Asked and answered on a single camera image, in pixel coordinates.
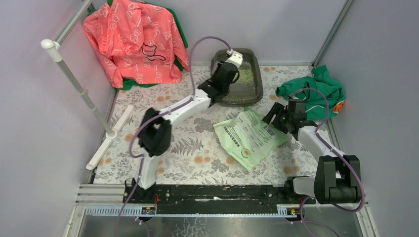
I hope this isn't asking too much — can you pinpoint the green cat litter bag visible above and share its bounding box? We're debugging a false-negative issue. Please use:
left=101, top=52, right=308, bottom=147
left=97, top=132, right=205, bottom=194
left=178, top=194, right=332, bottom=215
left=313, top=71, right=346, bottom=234
left=213, top=110, right=289, bottom=171

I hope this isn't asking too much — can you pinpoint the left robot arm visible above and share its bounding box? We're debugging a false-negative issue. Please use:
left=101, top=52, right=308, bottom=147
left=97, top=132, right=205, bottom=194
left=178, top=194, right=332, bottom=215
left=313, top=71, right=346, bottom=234
left=134, top=57, right=243, bottom=203

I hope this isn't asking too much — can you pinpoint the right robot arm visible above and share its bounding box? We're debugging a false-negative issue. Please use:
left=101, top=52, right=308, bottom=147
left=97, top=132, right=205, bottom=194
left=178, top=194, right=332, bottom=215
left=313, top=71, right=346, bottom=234
left=262, top=99, right=365, bottom=206

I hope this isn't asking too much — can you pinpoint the green cat litter pile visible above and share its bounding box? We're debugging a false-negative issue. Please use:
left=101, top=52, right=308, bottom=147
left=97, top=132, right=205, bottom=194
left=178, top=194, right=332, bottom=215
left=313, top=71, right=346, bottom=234
left=237, top=69, right=254, bottom=85

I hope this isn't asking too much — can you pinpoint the grey plastic litter box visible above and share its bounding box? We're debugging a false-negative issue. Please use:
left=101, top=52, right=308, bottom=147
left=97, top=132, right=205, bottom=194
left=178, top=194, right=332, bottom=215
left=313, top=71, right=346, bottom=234
left=219, top=48, right=263, bottom=107

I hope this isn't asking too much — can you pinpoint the crumpled green garment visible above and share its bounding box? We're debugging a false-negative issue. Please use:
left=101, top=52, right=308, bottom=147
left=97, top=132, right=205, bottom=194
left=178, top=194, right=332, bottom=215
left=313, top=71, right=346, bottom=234
left=275, top=65, right=346, bottom=120

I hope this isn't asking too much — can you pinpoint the floral patterned mat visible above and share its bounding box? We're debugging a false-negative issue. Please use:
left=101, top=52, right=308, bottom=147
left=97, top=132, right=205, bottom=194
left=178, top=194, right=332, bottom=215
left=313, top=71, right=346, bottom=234
left=93, top=66, right=317, bottom=185

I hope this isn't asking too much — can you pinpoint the pink hooded jacket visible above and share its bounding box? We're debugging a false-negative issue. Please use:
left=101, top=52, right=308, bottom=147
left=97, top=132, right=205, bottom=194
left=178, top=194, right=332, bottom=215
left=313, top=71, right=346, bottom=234
left=82, top=0, right=192, bottom=89

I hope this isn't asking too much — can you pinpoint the white clothes rack pole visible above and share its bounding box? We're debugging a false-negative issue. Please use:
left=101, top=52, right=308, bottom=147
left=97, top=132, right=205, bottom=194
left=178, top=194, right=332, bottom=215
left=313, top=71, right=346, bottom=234
left=41, top=39, right=134, bottom=171

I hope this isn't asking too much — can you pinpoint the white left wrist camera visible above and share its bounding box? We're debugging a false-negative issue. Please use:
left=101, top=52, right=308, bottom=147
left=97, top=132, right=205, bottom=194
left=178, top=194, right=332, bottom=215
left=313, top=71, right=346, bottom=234
left=224, top=49, right=243, bottom=69

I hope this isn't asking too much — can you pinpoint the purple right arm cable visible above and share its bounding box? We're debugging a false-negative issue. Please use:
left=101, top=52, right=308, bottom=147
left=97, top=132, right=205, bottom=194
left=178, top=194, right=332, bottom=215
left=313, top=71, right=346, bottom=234
left=290, top=87, right=366, bottom=237

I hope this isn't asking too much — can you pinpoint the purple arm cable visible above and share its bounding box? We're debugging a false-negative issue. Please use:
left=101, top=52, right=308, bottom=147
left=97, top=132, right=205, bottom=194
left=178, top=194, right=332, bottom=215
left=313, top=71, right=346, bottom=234
left=113, top=36, right=234, bottom=237
left=290, top=87, right=366, bottom=237

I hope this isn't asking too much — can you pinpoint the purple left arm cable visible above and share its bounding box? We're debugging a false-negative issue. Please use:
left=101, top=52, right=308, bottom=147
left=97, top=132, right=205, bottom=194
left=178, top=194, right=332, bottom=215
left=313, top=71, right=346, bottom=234
left=113, top=36, right=234, bottom=237

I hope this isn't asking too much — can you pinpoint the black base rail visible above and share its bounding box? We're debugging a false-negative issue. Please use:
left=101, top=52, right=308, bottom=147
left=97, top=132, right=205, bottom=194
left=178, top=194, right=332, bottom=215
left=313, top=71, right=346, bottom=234
left=123, top=184, right=305, bottom=217

